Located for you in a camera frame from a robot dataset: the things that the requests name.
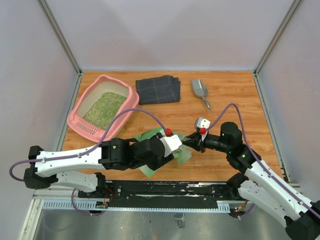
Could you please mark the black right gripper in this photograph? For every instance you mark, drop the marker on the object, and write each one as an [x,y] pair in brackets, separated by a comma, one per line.
[195,140]

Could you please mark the green litter bag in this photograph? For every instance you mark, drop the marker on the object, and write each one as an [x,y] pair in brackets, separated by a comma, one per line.
[182,154]

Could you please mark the grey metal scoop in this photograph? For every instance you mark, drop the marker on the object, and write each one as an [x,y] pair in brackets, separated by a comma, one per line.
[200,91]

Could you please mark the pink litter box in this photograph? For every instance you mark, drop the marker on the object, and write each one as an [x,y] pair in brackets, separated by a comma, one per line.
[101,85]

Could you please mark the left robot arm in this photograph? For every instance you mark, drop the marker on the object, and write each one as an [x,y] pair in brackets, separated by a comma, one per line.
[80,168]

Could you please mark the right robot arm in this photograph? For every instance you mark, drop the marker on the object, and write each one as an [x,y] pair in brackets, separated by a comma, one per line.
[262,165]

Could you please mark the green cat litter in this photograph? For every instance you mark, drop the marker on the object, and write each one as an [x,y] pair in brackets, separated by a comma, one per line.
[104,109]

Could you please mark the dark checked folded cloth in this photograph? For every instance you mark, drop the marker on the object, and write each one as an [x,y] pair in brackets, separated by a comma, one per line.
[158,90]

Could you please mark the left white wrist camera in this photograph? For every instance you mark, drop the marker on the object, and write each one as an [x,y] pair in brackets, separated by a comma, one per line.
[170,141]

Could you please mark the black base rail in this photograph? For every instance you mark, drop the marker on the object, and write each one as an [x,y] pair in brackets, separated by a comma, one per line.
[92,194]

